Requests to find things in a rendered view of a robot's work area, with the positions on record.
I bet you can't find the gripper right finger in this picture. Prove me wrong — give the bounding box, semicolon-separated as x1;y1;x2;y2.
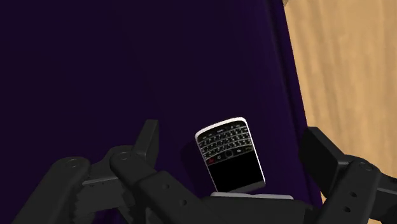
298;126;397;224

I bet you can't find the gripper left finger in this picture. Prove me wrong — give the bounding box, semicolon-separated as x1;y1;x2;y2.
11;119;225;224

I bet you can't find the black keypad mobile phone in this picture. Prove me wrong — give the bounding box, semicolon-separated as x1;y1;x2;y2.
194;116;267;193

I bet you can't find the dark purple bed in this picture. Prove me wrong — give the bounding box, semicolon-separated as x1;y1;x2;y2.
0;0;324;224

